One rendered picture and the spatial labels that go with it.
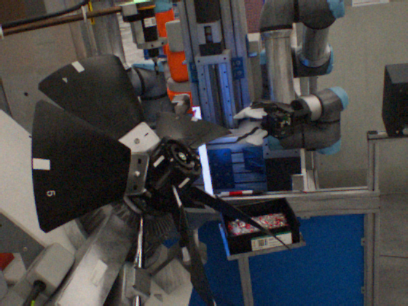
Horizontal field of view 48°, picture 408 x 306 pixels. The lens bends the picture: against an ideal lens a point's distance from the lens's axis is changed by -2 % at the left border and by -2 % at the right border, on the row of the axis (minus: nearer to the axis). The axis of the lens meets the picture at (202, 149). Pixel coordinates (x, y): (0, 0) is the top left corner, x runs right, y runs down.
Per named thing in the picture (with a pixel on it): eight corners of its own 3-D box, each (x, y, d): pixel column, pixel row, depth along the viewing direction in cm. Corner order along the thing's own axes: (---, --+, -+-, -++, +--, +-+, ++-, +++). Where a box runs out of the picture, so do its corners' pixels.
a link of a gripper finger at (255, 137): (245, 148, 121) (272, 130, 123) (232, 140, 126) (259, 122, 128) (248, 157, 123) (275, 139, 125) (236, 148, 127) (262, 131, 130)
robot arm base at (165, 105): (145, 111, 199) (140, 89, 195) (178, 108, 196) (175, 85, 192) (135, 123, 185) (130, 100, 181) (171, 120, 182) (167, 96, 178)
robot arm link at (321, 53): (290, 55, 181) (290, -28, 128) (328, 51, 178) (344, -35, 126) (293, 83, 178) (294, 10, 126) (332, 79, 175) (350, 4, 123)
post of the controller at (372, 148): (368, 191, 146) (368, 134, 139) (366, 186, 149) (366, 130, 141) (378, 191, 146) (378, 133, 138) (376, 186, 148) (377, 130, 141)
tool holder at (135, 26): (134, 52, 97) (124, 6, 94) (124, 49, 103) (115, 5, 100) (173, 44, 101) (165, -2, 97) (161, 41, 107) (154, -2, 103)
